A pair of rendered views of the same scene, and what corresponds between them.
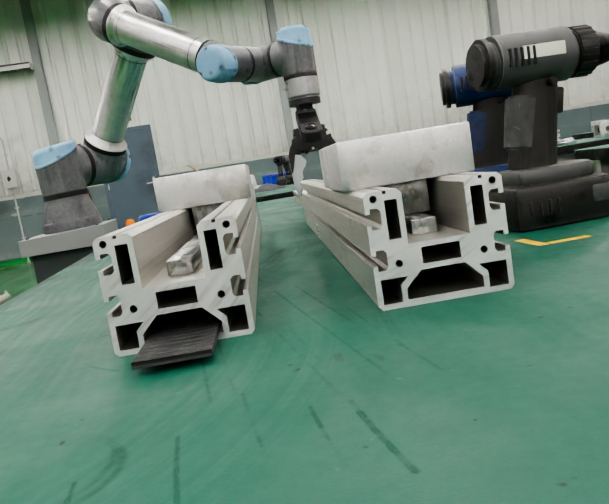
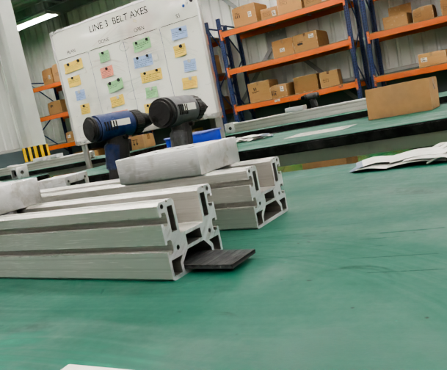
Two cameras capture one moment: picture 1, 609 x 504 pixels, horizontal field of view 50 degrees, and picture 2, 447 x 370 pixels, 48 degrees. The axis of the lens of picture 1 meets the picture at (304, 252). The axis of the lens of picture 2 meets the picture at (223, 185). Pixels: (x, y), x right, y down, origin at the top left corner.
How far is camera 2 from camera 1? 0.52 m
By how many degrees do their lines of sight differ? 53
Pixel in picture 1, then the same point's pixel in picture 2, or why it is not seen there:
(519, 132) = not seen: hidden behind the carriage
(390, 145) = (213, 148)
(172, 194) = not seen: outside the picture
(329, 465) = (420, 236)
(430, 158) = (227, 155)
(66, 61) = not seen: outside the picture
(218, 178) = (20, 189)
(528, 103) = (185, 134)
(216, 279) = (207, 222)
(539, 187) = not seen: hidden behind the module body
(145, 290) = (181, 233)
